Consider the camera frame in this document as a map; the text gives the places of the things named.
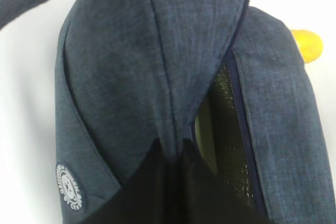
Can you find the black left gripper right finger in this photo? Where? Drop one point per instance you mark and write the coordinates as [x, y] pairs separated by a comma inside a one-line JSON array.
[[205, 199]]

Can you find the yellow lemon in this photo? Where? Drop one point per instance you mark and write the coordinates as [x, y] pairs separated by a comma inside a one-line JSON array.
[[309, 43]]

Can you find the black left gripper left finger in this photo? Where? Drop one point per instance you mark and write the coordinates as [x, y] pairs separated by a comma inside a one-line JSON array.
[[142, 197]]

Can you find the glass container with green lid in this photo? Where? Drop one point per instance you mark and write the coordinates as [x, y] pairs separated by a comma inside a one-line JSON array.
[[204, 135]]

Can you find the dark blue insulated lunch bag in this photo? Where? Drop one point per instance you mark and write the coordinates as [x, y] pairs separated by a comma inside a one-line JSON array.
[[129, 72]]

